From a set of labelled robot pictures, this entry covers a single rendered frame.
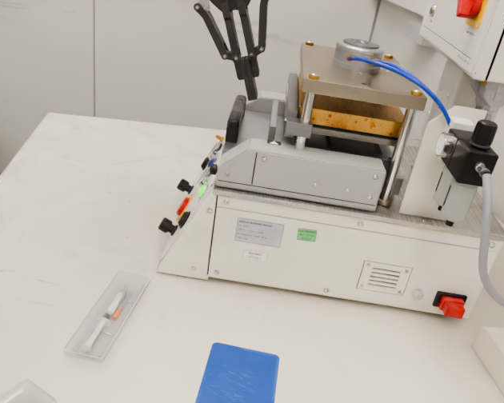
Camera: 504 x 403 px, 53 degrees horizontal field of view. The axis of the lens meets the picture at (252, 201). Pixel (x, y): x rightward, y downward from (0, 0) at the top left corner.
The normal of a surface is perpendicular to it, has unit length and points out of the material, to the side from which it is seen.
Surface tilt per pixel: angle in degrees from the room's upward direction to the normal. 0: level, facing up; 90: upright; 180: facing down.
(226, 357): 0
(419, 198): 90
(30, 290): 0
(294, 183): 90
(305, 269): 90
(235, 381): 0
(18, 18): 90
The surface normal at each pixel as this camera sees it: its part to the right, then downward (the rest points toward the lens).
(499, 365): -0.98, -0.08
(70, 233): 0.15, -0.87
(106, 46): 0.09, 0.49
